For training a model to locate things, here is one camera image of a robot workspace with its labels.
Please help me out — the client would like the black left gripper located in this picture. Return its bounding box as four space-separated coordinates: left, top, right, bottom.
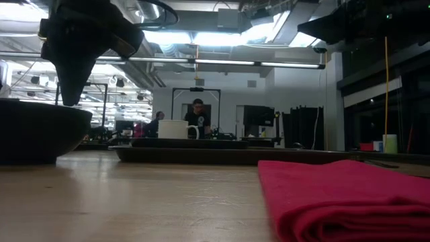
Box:
38 0 145 107

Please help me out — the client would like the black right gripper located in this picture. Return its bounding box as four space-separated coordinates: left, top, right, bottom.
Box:
297 0 396 46

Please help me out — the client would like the black bowl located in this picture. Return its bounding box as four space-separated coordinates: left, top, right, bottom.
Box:
0 98 93 165

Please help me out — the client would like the white ceramic mug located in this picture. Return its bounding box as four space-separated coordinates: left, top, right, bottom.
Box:
157 119 200 140

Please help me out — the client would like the black round plate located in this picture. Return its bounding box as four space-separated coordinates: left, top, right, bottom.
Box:
130 138 249 151

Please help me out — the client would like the dark metal fork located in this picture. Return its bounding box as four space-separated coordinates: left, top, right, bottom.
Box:
364 159 400 169

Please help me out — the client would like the red napkin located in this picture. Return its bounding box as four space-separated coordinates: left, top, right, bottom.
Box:
257 159 430 242

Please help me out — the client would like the brown plastic tray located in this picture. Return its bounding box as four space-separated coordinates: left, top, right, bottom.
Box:
109 145 357 166

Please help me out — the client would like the red chair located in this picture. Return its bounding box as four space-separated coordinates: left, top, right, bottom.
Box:
133 121 146 138

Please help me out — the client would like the person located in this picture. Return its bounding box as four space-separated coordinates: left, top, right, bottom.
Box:
183 98 212 139
144 110 165 138

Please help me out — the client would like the black curtain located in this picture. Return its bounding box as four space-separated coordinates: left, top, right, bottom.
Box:
282 106 325 151

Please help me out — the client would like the long ceiling light bar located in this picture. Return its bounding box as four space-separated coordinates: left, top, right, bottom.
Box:
0 52 326 70

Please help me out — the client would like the black monitor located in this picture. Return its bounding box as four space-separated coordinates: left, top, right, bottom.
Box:
243 105 275 128

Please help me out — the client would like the pale green cylinder container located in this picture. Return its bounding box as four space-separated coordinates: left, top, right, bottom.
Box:
382 134 398 155

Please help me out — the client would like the silver ventilation duct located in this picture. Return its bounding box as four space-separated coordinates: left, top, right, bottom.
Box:
136 0 169 21

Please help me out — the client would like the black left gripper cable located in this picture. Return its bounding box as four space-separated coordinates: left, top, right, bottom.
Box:
132 0 179 28

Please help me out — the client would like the black aluminium table frame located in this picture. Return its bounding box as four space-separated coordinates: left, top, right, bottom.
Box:
75 143 430 165

